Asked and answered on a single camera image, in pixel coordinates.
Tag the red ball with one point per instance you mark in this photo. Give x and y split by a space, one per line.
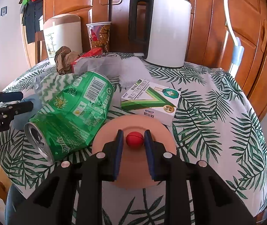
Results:
135 140

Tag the clear plastic wrapper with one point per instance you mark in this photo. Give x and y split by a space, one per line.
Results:
108 65

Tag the Coca-Cola paper cup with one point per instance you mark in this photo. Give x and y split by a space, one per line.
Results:
99 35

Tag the red cardboard box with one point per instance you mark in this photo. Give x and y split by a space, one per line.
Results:
93 52

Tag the crushed green Sprite can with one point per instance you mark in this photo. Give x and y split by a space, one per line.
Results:
74 107

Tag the brown paper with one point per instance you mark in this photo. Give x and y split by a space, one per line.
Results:
63 59

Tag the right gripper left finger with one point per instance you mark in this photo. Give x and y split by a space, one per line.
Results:
112 160

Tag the blue round dish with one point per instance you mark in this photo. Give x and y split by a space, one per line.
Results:
20 120

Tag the white electric kettle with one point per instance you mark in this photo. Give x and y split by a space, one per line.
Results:
166 31

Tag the white fluffy cloth strip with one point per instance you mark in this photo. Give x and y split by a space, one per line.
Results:
133 69

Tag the hanging dark clothes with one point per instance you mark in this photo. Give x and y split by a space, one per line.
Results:
31 13

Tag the wooden wardrobe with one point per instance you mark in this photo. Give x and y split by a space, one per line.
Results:
209 42

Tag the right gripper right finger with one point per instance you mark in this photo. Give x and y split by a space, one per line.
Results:
158 159

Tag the green white medicine box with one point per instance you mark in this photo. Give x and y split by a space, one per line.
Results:
152 100

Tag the cream tissue canister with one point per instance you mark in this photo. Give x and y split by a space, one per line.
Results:
62 30

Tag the wooden chair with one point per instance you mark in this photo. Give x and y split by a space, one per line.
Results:
40 47

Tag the pink round plate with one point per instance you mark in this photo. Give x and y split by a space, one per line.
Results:
134 172

